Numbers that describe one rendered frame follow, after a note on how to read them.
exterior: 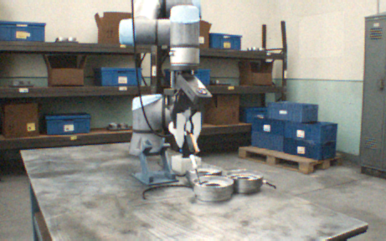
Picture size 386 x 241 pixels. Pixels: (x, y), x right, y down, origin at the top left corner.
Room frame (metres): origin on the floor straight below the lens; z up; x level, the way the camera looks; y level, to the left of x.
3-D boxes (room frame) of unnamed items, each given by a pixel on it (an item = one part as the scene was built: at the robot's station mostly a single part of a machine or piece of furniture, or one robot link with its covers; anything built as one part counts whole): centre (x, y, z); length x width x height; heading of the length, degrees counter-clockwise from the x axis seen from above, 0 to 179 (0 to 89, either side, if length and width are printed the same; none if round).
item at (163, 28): (1.08, 0.06, 1.23); 0.11 x 0.11 x 0.08; 4
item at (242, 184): (0.99, -0.13, 0.82); 0.10 x 0.10 x 0.04
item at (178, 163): (1.20, 0.04, 0.82); 0.08 x 0.07 x 0.05; 30
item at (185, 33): (0.99, 0.04, 1.23); 0.09 x 0.08 x 0.11; 4
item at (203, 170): (1.05, -0.02, 0.82); 0.10 x 0.10 x 0.04
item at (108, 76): (4.62, 1.01, 1.11); 0.52 x 0.38 x 0.22; 120
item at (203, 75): (5.11, 0.16, 1.11); 0.52 x 0.38 x 0.22; 120
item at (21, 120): (4.01, 2.03, 0.64); 0.49 x 0.40 x 0.37; 125
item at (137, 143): (1.48, 0.21, 0.85); 0.15 x 0.15 x 0.10
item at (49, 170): (1.09, 0.19, 0.79); 1.20 x 0.60 x 0.02; 30
